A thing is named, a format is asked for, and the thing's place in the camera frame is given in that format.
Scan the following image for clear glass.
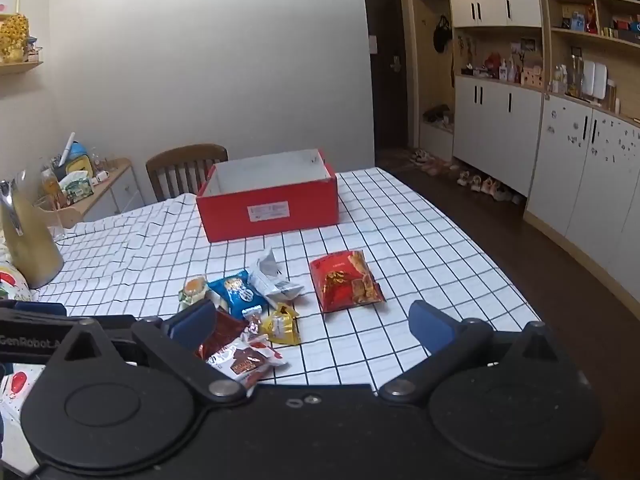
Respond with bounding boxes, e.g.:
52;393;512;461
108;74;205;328
35;195;68;241

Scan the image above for wooden open shelves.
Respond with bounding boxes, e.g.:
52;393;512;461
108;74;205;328
542;0;640;121

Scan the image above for small yellow snack packet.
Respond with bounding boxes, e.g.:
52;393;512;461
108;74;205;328
260;305;302;346

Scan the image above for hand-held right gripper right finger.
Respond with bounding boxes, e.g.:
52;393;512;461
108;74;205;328
379;300;582;407

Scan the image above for black hanging bag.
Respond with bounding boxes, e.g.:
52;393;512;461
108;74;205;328
432;15;453;55

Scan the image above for yellow blue container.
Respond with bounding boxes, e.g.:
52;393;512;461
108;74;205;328
57;142;93;181

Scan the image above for white flat appliance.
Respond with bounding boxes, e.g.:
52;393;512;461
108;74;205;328
582;60;609;100

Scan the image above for wooden wall shelf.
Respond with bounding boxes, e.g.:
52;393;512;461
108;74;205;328
0;60;45;77

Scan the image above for wooden side cabinet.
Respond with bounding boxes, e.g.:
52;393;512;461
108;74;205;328
50;157;146;226

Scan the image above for blue cookie packet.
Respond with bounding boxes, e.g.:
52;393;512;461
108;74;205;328
206;270;269;321

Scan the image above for white red cake packet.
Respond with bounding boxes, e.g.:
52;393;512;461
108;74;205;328
207;337;288;391

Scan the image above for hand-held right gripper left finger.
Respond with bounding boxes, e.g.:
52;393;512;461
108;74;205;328
44;299;247;405

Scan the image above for white lower cabinet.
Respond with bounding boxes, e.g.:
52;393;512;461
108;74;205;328
452;75;543;196

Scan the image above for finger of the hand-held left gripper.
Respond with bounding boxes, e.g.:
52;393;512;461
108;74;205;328
14;301;67;317

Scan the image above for yellow flower bouquet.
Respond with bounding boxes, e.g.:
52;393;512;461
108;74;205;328
0;12;31;63

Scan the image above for dark red shiny packet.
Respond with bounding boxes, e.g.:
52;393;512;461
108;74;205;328
195;310;251;361

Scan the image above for row of shoes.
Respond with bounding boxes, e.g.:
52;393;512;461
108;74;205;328
410;149;526;206

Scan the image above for gold vase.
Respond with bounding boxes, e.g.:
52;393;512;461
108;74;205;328
0;180;65;289

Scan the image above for white cabinet with stickers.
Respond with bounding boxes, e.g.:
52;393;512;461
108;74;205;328
522;92;640;286

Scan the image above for dark door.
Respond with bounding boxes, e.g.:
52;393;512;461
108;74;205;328
361;0;416;161

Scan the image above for light wooden chair back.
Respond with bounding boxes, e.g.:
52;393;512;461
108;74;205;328
50;205;83;228

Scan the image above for white snack packet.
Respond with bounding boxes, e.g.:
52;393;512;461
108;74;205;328
247;247;306;306

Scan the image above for orange bottle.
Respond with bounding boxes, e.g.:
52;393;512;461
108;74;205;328
40;167;63;208

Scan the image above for green orange snack packet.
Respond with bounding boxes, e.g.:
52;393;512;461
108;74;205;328
178;275;210;311

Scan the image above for dark wooden chair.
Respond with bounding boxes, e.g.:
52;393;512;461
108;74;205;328
145;143;229;204

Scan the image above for large red snack bag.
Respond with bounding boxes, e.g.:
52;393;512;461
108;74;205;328
308;249;387;314

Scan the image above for green tissue box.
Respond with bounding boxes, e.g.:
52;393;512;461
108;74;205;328
60;172;96;201

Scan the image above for red cardboard box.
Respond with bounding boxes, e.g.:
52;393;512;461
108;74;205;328
195;148;342;244

